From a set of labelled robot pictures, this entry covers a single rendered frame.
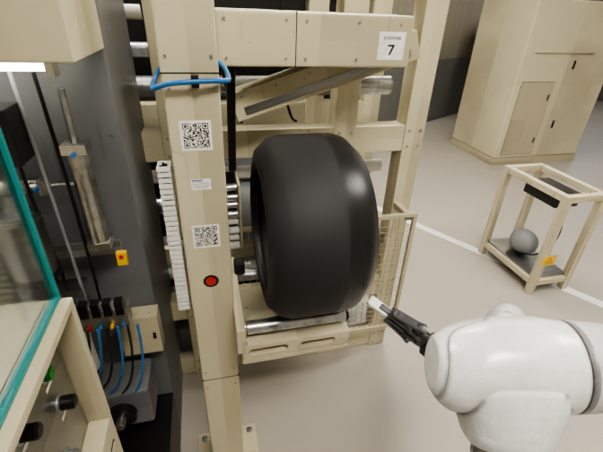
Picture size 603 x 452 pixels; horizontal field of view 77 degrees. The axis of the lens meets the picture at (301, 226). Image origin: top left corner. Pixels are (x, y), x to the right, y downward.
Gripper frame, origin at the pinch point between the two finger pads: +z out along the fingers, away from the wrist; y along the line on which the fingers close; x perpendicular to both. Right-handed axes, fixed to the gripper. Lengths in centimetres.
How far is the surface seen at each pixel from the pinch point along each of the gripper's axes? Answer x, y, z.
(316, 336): -13.2, 18.4, 9.6
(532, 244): 187, 126, -80
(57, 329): -58, -30, 47
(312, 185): 2.0, -28.6, 32.3
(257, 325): -23.4, 15.0, 26.1
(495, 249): 183, 148, -64
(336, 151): 16.3, -28.3, 34.3
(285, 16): 35, -42, 69
